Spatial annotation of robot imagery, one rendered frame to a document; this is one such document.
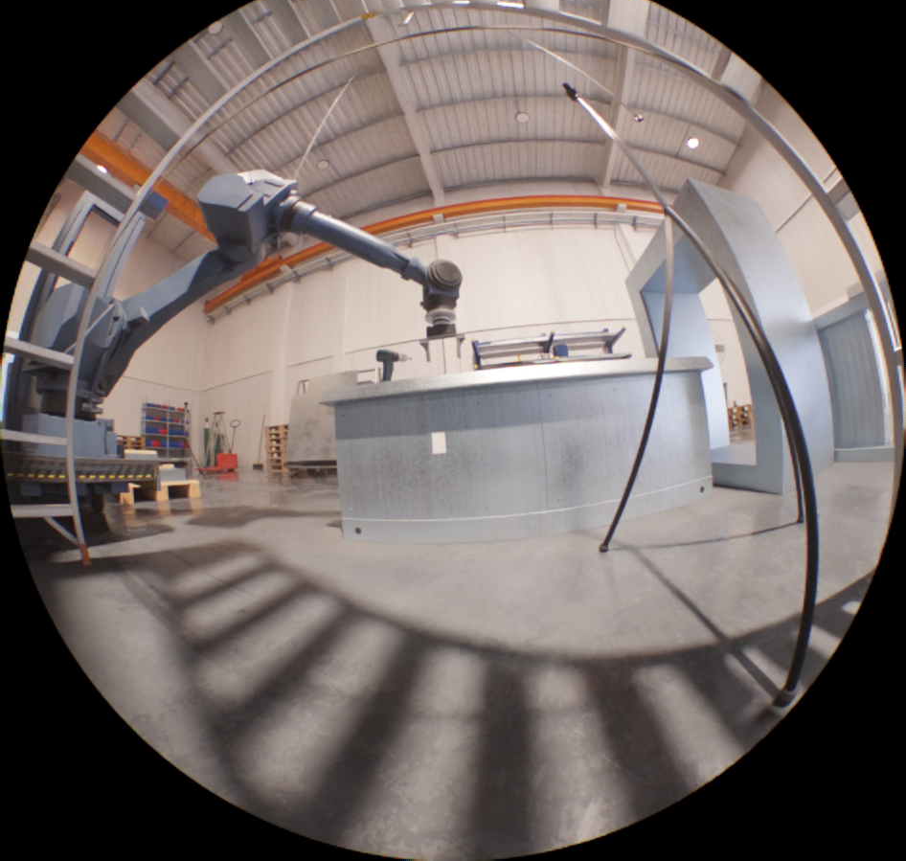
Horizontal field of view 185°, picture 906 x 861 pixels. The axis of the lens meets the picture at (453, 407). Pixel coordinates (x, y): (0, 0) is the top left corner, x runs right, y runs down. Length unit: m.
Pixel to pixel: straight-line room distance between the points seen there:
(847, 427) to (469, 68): 8.07
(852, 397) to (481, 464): 2.10
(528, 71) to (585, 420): 7.83
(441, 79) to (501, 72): 1.35
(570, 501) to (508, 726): 0.87
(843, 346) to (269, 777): 2.38
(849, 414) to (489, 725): 2.06
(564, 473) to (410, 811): 1.05
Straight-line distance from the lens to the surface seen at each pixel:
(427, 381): 1.05
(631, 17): 0.73
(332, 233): 1.37
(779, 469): 1.47
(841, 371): 2.10
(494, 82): 8.07
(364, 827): 0.41
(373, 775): 0.44
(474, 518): 1.09
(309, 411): 4.49
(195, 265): 1.65
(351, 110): 8.30
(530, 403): 1.07
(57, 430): 1.50
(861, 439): 2.08
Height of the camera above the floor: 0.39
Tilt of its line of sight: 7 degrees up
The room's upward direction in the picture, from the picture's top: 5 degrees counter-clockwise
